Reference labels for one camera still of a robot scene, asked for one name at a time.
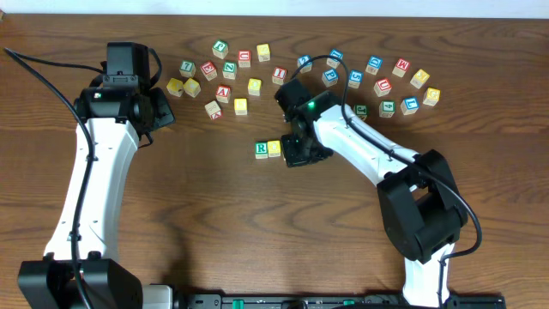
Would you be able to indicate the yellow K wooden block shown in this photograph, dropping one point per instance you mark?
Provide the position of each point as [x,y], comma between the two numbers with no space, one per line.
[175,87]

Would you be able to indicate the red E wooden block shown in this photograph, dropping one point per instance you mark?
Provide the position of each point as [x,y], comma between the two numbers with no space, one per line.
[209,70]

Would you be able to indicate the blue 5 wooden block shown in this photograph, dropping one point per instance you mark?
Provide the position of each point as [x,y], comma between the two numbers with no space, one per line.
[355,78]

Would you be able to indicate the blue 2 wooden block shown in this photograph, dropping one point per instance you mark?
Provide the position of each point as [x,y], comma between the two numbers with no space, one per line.
[304,64]

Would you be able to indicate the blue D right block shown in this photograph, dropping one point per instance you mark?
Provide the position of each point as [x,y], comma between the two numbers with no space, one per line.
[373,65]

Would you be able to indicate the yellow K right block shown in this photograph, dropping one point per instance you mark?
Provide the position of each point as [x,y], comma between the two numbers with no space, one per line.
[419,79]

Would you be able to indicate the red M wooden block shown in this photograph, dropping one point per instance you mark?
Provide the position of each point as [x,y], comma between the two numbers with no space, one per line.
[401,67]

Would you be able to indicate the green Z wooden block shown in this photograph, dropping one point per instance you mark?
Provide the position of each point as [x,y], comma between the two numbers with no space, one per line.
[229,70]

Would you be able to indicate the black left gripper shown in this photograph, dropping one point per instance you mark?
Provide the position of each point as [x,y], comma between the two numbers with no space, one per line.
[162,111]

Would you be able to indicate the yellow S wooden block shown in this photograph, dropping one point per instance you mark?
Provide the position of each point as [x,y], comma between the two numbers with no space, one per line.
[240,106]

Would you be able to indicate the yellow G wooden block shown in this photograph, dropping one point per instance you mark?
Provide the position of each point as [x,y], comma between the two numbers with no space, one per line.
[431,96]

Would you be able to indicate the blue d block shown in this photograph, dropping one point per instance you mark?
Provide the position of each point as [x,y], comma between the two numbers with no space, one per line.
[373,65]
[335,57]

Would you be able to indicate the yellow C wooden block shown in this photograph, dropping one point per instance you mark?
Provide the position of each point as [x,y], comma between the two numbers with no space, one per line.
[192,87]

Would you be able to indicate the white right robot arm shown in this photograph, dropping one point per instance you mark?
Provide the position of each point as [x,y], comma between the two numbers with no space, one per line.
[421,210]

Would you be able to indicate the green J wooden block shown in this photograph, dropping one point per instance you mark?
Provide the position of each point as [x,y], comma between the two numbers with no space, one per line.
[220,48]

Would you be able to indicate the tilted red A block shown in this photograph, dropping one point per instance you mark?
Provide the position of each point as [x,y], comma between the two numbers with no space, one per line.
[213,110]

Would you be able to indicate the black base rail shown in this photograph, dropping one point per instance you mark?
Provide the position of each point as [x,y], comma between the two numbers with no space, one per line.
[300,301]

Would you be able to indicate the blue P wooden block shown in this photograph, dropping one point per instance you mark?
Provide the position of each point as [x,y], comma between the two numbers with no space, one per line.
[330,78]

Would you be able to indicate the blue D left block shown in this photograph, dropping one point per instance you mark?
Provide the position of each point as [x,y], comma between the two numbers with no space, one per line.
[335,57]

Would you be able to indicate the green 4 wooden block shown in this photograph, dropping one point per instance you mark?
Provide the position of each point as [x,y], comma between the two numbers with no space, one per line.
[386,109]

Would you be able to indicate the green 7 wooden block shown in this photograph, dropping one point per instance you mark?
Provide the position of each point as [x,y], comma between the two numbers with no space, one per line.
[187,69]

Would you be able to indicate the red I wooden block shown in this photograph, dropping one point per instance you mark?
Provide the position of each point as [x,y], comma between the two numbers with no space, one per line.
[279,75]

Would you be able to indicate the green R wooden block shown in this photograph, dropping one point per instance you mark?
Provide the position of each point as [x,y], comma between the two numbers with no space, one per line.
[261,150]

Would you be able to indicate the red A upright block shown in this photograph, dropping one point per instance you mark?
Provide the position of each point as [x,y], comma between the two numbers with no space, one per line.
[223,93]

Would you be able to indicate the yellow O block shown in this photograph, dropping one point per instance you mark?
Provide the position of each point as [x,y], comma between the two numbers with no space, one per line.
[254,87]
[274,148]

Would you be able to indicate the red U right block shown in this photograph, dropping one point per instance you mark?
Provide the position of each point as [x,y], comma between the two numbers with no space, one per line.
[382,87]

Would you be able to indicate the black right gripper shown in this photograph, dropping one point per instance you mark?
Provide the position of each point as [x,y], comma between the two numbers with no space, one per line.
[293,159]

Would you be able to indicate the red U wooden block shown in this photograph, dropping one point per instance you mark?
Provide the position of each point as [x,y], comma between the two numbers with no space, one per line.
[244,58]

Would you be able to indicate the blue L right block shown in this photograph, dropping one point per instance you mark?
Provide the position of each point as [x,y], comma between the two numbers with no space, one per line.
[409,105]

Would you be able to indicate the green J lower block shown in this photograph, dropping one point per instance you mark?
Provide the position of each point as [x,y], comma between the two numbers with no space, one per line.
[361,111]

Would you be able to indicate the yellow top wooden block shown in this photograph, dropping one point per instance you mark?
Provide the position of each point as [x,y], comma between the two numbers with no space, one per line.
[263,52]

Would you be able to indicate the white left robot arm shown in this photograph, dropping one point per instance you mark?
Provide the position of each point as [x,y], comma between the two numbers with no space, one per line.
[80,264]

